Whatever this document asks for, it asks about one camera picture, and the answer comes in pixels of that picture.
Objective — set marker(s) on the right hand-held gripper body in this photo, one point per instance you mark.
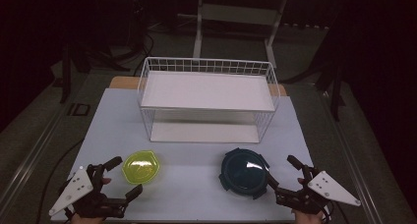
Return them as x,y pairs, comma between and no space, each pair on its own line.
327,186

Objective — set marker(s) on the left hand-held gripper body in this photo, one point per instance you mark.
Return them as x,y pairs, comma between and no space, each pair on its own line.
76,186

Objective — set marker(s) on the yellow-green plastic bowl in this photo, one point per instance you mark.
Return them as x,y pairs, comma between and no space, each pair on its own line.
141,167

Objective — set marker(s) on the dark teal lidded food container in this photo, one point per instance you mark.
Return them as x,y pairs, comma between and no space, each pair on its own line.
244,173

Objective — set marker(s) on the person's left hand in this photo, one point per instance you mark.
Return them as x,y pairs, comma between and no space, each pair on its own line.
86,219

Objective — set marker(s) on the person's right hand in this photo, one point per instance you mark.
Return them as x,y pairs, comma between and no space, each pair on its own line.
306,218

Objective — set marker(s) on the white table mat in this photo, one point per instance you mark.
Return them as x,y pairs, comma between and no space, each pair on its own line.
190,197

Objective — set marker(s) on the black floor socket box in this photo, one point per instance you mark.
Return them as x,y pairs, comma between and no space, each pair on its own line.
79,109

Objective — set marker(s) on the black metal stand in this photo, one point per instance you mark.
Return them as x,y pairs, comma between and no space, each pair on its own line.
337,89

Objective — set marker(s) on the white metal desk frame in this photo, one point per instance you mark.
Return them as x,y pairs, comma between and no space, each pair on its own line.
239,14

